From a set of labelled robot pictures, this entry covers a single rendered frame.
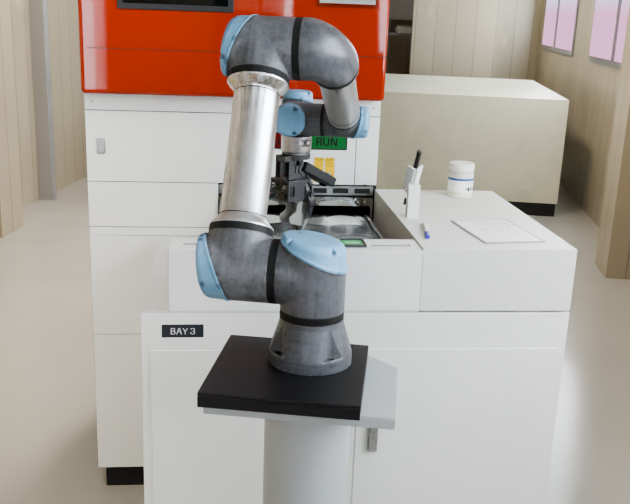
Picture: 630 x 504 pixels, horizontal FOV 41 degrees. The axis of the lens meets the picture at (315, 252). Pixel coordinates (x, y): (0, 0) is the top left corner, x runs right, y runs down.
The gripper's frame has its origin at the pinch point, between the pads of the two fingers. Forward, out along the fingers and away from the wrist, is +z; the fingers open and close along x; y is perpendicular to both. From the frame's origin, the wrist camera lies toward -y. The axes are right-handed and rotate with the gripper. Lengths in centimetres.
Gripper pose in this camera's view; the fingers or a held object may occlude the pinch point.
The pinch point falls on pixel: (299, 229)
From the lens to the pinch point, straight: 216.3
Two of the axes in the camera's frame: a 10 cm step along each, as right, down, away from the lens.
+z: -0.4, 9.6, 2.8
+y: -7.4, 1.6, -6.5
